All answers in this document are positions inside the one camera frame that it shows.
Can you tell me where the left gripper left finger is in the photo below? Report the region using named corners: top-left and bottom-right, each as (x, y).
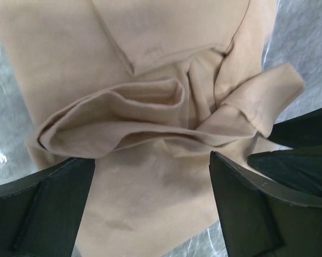
top-left (0, 158), bottom-right (95, 257)

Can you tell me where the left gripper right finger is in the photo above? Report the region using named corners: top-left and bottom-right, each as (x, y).
top-left (209, 152), bottom-right (322, 256)

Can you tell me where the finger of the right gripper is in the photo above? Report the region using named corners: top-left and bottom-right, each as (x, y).
top-left (248, 108), bottom-right (322, 198)

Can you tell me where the beige t-shirt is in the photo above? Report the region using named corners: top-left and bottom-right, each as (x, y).
top-left (0, 1), bottom-right (304, 256)

